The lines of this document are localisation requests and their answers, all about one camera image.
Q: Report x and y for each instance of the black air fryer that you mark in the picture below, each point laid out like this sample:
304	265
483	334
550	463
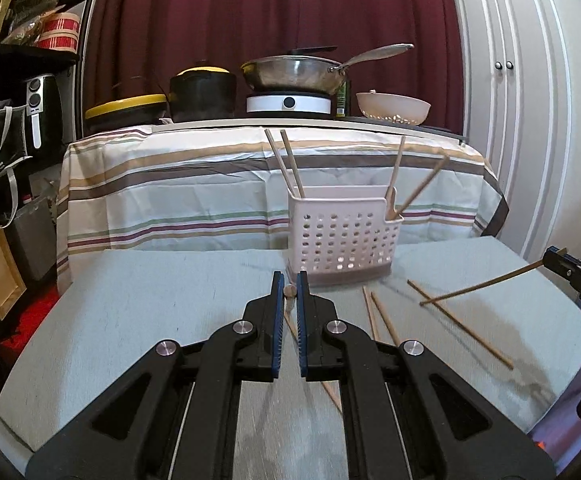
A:
43	110

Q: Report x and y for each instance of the black shelf rack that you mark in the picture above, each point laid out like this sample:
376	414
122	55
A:
20	57

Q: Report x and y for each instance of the white wardrobe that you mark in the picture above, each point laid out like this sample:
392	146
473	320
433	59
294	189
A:
535	110

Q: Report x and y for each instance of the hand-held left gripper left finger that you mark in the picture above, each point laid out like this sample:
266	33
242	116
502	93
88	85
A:
279	330

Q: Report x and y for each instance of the single wooden chopstick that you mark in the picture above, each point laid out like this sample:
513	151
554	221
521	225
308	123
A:
485	282
289	291

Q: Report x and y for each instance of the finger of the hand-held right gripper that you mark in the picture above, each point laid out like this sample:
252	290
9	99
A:
565	265

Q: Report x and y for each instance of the steel wok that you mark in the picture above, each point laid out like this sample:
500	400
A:
290	72

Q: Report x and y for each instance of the red striped round box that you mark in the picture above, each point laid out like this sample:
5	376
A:
60	32

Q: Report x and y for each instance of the white bowl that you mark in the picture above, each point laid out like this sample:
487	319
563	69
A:
393	107

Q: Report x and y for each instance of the dark red curtain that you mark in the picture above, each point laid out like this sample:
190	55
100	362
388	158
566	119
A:
270	5

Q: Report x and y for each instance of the red rug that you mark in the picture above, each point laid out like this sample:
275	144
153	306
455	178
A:
30	320

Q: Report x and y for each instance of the grey box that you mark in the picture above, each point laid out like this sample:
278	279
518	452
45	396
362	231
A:
33	240

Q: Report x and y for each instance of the pale grey table cover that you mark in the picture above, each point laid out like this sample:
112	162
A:
145	300

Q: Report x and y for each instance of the flat black and yellow pan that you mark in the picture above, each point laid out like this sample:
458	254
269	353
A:
125	115

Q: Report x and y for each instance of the green oil bottle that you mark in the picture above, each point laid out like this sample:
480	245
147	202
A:
342	102

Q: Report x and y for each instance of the striped tablecloth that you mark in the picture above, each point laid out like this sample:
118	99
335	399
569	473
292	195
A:
180	200

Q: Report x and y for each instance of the group of wooden chopsticks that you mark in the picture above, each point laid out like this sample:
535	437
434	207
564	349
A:
294	170

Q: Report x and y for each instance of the black pot with yellow lid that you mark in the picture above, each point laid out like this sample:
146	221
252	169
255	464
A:
203	95

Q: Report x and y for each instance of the white induction cooker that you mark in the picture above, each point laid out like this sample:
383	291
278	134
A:
288	103

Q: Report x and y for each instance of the beige board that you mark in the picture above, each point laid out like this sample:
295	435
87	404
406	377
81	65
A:
210	124

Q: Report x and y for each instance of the dark snack packets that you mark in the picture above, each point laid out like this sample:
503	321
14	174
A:
30	15

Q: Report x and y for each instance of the white perforated utensil holder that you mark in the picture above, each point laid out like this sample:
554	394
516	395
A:
345	240

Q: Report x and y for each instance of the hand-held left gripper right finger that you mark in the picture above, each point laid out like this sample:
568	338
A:
302	335

